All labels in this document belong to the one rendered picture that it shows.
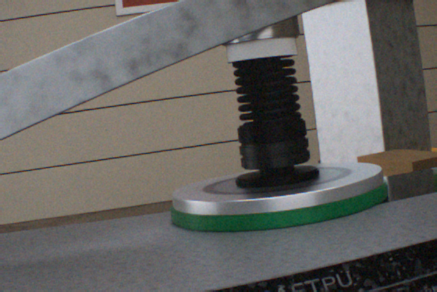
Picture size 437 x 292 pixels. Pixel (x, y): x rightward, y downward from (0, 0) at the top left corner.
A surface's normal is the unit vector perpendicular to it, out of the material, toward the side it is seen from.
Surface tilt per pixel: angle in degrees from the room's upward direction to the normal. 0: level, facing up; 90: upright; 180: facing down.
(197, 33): 90
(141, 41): 90
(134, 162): 90
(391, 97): 90
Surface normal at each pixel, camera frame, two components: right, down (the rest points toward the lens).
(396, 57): 0.65, -0.03
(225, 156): 0.25, 0.04
